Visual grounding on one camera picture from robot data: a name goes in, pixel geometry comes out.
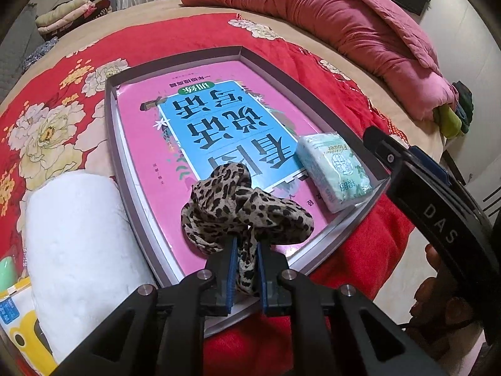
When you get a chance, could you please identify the beige bed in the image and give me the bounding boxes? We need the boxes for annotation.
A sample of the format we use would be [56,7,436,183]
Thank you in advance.
[0,0,451,376]

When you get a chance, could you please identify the blue patterned cloth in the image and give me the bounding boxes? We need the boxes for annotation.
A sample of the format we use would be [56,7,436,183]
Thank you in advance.
[21,37,59,69]

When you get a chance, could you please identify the grey shallow box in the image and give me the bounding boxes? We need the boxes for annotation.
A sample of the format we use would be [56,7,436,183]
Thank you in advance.
[105,46,391,337]

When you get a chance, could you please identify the mint green soft item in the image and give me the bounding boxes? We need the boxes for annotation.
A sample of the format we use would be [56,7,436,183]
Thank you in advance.
[0,256,18,292]

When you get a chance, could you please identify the green cloth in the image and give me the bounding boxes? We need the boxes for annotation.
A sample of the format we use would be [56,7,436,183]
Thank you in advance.
[432,104,462,138]

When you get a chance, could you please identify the leopard print cloth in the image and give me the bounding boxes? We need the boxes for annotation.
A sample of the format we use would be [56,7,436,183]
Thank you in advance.
[180,164,316,296]

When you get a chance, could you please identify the green white tissue packet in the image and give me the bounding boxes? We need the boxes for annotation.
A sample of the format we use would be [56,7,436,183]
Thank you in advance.
[295,132,373,214]

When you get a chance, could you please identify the white paper roll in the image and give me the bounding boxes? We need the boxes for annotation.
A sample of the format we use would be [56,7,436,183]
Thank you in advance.
[23,173,157,365]

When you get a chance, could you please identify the pink quilt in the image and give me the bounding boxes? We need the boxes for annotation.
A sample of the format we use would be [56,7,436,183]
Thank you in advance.
[180,0,459,121]

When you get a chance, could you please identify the pink book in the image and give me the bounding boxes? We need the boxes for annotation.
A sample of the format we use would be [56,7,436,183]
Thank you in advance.
[115,60,341,279]

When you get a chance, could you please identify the person's right hand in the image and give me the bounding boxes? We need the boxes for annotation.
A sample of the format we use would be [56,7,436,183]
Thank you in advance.
[407,243,490,357]

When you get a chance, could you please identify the yellow cartoon packet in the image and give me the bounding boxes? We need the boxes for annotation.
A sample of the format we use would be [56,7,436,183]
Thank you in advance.
[0,278,59,376]

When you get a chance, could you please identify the grey quilted headboard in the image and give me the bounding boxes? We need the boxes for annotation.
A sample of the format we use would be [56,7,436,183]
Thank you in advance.
[0,4,44,98]

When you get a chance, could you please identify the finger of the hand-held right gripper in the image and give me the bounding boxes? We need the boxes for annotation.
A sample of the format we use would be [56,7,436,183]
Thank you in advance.
[408,145,457,189]
[362,127,411,174]

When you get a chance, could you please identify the red floral blanket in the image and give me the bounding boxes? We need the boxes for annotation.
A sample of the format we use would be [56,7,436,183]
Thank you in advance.
[0,13,416,376]

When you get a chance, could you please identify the stack of folded clothes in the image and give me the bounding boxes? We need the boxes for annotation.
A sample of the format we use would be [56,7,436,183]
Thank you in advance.
[35,0,118,42]

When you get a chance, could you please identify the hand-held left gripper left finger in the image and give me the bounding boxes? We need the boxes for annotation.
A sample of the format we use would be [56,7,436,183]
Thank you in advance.
[51,240,239,376]

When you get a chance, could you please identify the dark clothes pile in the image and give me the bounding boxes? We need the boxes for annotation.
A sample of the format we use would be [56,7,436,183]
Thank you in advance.
[452,81,476,134]

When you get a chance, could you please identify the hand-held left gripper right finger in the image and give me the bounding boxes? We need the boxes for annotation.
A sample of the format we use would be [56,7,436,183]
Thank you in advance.
[256,241,451,376]

